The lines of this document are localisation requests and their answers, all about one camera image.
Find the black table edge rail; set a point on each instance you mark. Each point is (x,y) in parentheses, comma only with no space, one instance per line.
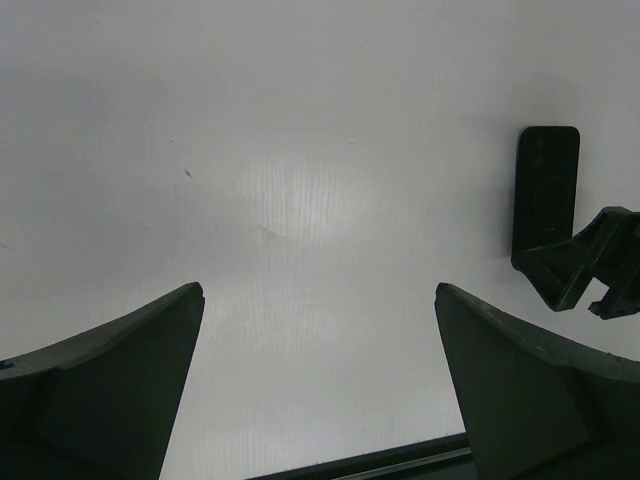
(447,457)

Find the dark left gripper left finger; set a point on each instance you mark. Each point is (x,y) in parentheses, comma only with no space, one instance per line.
(101,404)

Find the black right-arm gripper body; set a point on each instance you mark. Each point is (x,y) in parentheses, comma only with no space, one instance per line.
(617,267)

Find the black phone case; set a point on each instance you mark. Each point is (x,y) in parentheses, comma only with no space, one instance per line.
(546,174)

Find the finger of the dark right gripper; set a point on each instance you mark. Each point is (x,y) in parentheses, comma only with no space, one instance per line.
(561,273)

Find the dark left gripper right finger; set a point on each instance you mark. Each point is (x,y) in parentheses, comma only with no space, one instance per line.
(536,405)

